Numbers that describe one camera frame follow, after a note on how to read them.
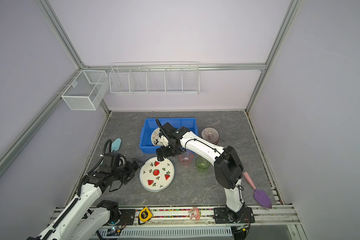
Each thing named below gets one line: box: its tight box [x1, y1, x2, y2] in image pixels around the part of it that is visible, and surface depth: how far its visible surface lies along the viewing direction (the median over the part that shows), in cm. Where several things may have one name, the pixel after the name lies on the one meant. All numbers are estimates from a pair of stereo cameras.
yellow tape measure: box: [138, 206, 153, 225], surface depth 75 cm
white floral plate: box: [151, 127, 165, 147], surface depth 104 cm
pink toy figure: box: [192, 206, 200, 221], surface depth 74 cm
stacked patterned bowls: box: [201, 127, 220, 145], surface depth 98 cm
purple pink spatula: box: [243, 172, 272, 209], surface depth 82 cm
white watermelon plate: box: [139, 156, 175, 192], surface depth 87 cm
